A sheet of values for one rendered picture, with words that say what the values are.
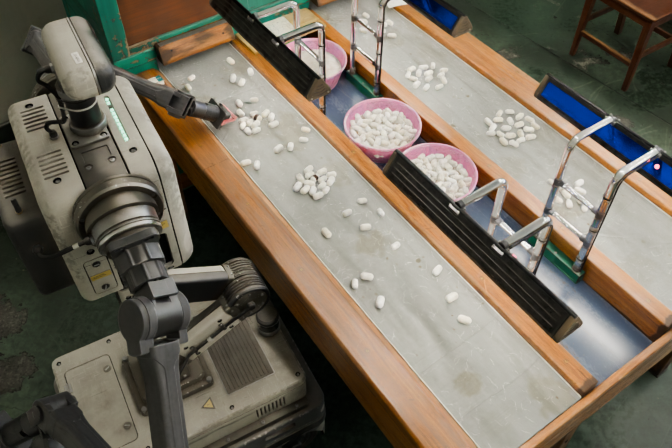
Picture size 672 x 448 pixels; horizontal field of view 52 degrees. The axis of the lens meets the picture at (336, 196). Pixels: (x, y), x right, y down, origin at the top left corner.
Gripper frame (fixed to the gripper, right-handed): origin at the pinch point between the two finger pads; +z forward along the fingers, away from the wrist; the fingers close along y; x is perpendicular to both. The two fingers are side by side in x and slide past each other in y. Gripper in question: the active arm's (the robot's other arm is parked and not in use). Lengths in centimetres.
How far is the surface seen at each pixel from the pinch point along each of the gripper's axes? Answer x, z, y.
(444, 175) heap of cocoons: -27, 34, -61
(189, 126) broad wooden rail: 9.0, -11.9, 4.3
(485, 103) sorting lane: -49, 62, -42
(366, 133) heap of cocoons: -21.0, 26.6, -31.3
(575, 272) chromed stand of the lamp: -30, 41, -111
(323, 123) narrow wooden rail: -15.7, 17.5, -20.5
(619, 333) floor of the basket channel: -26, 41, -131
